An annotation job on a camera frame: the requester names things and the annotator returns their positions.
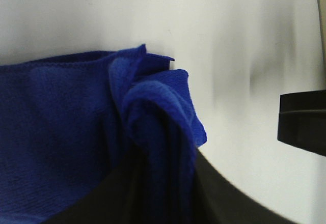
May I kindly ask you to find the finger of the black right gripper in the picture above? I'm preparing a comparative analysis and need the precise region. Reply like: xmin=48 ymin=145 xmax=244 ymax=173
xmin=277 ymin=90 xmax=325 ymax=156

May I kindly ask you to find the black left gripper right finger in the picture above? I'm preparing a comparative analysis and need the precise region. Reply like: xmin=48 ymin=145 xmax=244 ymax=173
xmin=191 ymin=145 xmax=326 ymax=224

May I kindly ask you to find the blue microfibre towel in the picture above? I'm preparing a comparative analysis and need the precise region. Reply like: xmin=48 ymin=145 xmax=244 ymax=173
xmin=1 ymin=45 xmax=206 ymax=223

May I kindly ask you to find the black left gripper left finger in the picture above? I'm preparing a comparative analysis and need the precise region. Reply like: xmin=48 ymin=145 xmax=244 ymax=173
xmin=43 ymin=147 xmax=143 ymax=223

